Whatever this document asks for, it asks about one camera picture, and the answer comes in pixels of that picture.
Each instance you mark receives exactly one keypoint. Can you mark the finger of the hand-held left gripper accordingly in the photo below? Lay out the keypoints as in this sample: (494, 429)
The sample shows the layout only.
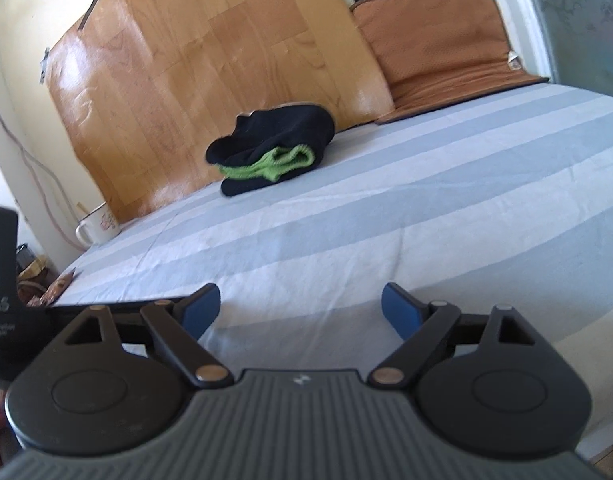
(66, 316)

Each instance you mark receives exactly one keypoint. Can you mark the tan crumpled bag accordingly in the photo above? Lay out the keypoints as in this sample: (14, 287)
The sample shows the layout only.
(34, 280)

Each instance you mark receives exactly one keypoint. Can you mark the blue white striped bed sheet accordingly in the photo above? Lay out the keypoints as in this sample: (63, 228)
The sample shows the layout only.
(386, 210)

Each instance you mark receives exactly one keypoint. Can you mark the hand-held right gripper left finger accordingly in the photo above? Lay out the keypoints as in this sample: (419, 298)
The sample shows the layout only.
(204, 310)

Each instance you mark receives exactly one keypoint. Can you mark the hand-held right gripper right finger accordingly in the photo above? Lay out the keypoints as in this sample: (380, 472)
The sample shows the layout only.
(399, 310)

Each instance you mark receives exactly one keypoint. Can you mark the black tape strip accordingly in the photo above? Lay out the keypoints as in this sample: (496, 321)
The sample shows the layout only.
(90, 10)

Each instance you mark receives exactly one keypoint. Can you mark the dark bedside box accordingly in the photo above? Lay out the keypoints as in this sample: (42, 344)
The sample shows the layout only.
(24, 254)

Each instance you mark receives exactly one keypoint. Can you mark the frosted glass door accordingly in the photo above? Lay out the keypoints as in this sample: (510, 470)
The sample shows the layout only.
(576, 20)

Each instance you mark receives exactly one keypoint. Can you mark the black sweater white green stripes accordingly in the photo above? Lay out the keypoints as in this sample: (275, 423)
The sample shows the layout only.
(286, 130)

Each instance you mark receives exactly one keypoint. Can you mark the white enamel mug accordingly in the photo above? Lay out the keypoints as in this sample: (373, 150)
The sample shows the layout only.
(99, 230)

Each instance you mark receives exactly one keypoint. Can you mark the brown mesh cushion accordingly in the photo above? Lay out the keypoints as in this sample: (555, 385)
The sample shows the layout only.
(436, 40)

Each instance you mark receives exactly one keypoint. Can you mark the wood pattern wall board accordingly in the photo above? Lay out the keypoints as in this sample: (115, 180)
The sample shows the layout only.
(186, 60)

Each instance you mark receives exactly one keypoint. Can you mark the brown packet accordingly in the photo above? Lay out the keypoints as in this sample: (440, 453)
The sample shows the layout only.
(64, 287)

